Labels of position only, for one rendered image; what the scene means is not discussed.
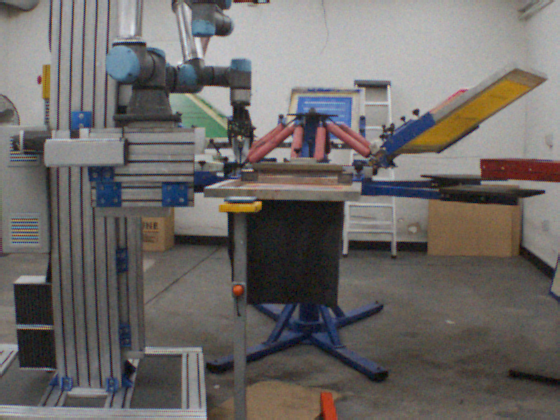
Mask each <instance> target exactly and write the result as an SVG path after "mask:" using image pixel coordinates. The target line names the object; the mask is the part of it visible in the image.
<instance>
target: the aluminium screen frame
mask: <svg viewBox="0 0 560 420"><path fill-rule="evenodd" d="M246 183H265V184H313V186H352V188H351V191H350V190H305V189H258V188H239V187H241V185H243V184H246ZM361 192H362V183H354V182H353V184H337V177H295V176H259V180H258V181H241V178H239V179H228V180H225V181H222V182H219V183H216V185H213V186H210V187H207V188H204V191H203V198H228V197H257V199H273V200H315V201H358V202H360V199H361Z"/></svg>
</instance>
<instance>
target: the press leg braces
mask: <svg viewBox="0 0 560 420"><path fill-rule="evenodd" d="M297 305H298V303H297V304H290V305H285V307H284V308H283V310H282V312H281V313H277V315H279V316H281V317H280V318H279V320H278V322H277V324H276V325H275V327H274V329H273V331H272V333H271V334H270V335H269V337H268V339H267V340H266V341H263V342H261V343H263V344H267V345H274V344H277V343H279V342H282V341H283V340H280V339H279V337H280V335H281V333H282V332H283V330H284V329H285V327H286V325H287V323H288V321H289V320H290V318H291V317H293V316H292V314H293V312H294V310H295V309H296V307H297ZM317 305H318V304H317ZM318 308H319V311H320V313H321V315H322V318H323V320H324V323H325V326H326V328H327V329H326V331H327V334H328V337H329V340H330V342H325V343H326V344H327V345H329V346H331V347H332V348H334V349H337V348H339V347H346V345H342V344H341V343H340V340H339V337H338V335H337V332H336V330H337V329H336V326H335V324H334V321H333V318H334V319H339V320H342V319H344V318H347V317H350V316H349V315H345V313H344V312H343V311H342V309H341V308H340V306H339V305H338V307H337V308H331V310H332V311H333V312H334V314H335V315H336V316H333V317H332V316H331V313H330V310H329V308H328V307H327V308H326V307H324V306H321V305H318Z"/></svg>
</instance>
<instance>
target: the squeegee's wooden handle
mask: <svg viewBox="0 0 560 420"><path fill-rule="evenodd" d="M342 167H343V166H342V164H286V163H253V166H251V169H253V170H257V171H288V172H336V173H337V171H342Z"/></svg>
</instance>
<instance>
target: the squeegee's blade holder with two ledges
mask: <svg viewBox="0 0 560 420"><path fill-rule="evenodd" d="M261 163H286V164H336V163H298V162H261ZM261 174H289V175H336V172H288V171H261Z"/></svg>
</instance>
